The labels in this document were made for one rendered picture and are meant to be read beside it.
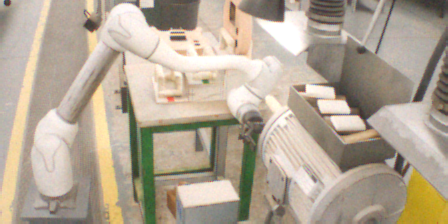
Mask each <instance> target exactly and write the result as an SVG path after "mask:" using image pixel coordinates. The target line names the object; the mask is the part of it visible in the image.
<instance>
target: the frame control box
mask: <svg viewBox="0 0 448 224"><path fill-rule="evenodd" d="M235 191H236V190H235V189H234V187H233V186H232V183H231V181H230V180H221V181H216V182H210V183H199V184H193V185H183V186H177V187H176V219H177V220H176V224H228V223H236V222H238V211H239V203H240V199H239V196H238V194H237V193H236V192H235Z"/></svg>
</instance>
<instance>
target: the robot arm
mask: <svg viewBox="0 0 448 224"><path fill-rule="evenodd" d="M143 15H144V14H142V12H141V10H140V9H139V8H138V7H136V6H134V5H131V4H129V3H121V4H119V5H118V6H116V7H114V8H113V9H112V11H111V12H110V14H109V16H108V19H107V20H106V24H105V25H104V27H103V30H102V31H101V35H100V37H101V39H100V41H99V43H98V44H97V45H96V48H94V50H93V52H92V53H91V55H90V57H89V58H88V60H87V61H86V64H84V66H83V68H82V69H81V71H80V73H78V76H77V77H76V79H75V80H74V82H73V84H72V85H71V87H70V88H69V91H67V94H66V95H65V97H64V98H63V100H62V102H61V104H60V105H59V107H58V108H55V109H53V110H49V112H48V114H47V115H46V116H45V117H44V118H42V120H41V121H40V122H39V124H38V125H37V128H36V133H35V136H34V144H33V147H32V151H31V162H32V170H33V174H34V178H35V180H36V185H37V188H38V195H37V197H36V198H37V199H36V202H34V204H33V207H34V209H35V210H40V209H49V212H50V215H55V214H56V212H57V210H58V209H68V210H74V209H76V208H77V205H76V197H77V191H78V187H79V186H80V182H79V181H77V180H73V177H72V168H71V160H70V148H71V145H72V144H73V140H74V139H75V136H76V134H77V132H78V130H79V127H78V121H77V120H78V118H79V117H80V115H81V114H82V111H84V109H85V108H86V106H87V104H88V103H89V101H90V100H91V97H92V96H93V95H94V93H95V92H96V90H97V89H98V87H99V85H100V84H101V82H102V81H103V80H104V78H105V76H106V75H107V73H108V72H109V70H110V68H112V65H113V64H114V63H115V61H116V60H117V58H118V56H119V55H120V54H121V52H126V50H127V51H130V52H131V53H132V54H135V55H137V56H138V57H142V58H143V59H145V60H148V61H150V62H152V63H156V64H158V65H160V66H164V67H165V68H167V69H171V70H174V71H176V72H187V73H192V72H208V71H216V70H223V69H237V70H240V71H241V72H243V79H244V80H245V81H246V82H245V83H244V84H243V86H241V87H240V88H236V89H232V90H231V91H230V92H229V93H228V95H227V104H228V107H229V110H230V111H231V113H232V114H233V116H234V117H236V118H237V119H238V121H240V133H239V136H238V140H241V139H243V143H246V144H247V145H249V147H250V149H251V151H253V152H254V151H255V148H256V146H257V145H256V144H255V142H254V140H253V139H252V138H251V137H250V135H253V134H254V133H255V134H261V133H262V131H263V130H264V127H265V125H266V124H264V120H263V118H262V117H261V112H260V111H259V110H258V109H257V108H258V106H259V105H260V103H261V101H262V100H263V99H264V97H265V96H267V95H268V93H270V92H271V90H272V89H274V86H276V84H277V83H278V81H279V80H280V79H281V76H282V74H283V72H284V66H283V65H282V64H281V63H280V62H279V60H278V59H277V58H276V57H275V56H267V57H266V58H264V59H263V60H259V59H255V60H254V61H252V60H250V59H249V58H244V57H242V56H238V55H219V56H204V57H187V56H183V55H179V54H178V53H177V52H175V51H174V50H173V49H171V47H170V46H168V45H167V44H166V43H165V42H164V41H163V40H162V39H161V38H160V37H159V36H158V35H157V34H155V33H154V31H152V30H151V29H150V27H149V26H148V24H147V23H146V19H145V17H144V16H143ZM245 128H246V129H247V132H246V133H245V134H244V135H243V130H244V129H245Z"/></svg>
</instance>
